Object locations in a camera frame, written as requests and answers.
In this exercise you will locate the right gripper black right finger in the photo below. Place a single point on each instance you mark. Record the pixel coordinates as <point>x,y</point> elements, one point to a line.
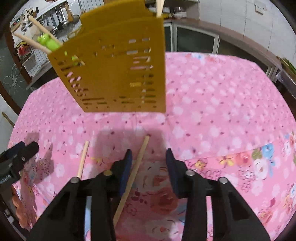
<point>233,218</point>

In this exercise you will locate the white wall socket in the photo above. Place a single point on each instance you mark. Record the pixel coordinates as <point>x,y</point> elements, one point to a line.
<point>260,7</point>

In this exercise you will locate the yellow plastic utensil holder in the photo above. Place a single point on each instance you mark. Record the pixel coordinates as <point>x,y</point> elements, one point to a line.
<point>116,61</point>

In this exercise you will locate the kitchen counter cabinet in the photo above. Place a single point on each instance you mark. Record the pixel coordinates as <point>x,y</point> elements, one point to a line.
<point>190,35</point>

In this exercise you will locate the wall utensil rack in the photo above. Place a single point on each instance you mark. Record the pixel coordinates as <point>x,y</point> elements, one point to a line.
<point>51,13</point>

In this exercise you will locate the pink floral tablecloth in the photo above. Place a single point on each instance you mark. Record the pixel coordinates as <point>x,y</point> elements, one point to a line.
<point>224,117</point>

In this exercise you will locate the wooden chopstick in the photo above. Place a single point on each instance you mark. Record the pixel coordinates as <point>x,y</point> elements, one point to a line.
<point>44,30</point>
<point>159,6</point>
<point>130,181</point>
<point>33,43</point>

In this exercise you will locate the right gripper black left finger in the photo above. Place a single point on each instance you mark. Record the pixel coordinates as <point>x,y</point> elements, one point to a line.
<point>64,218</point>

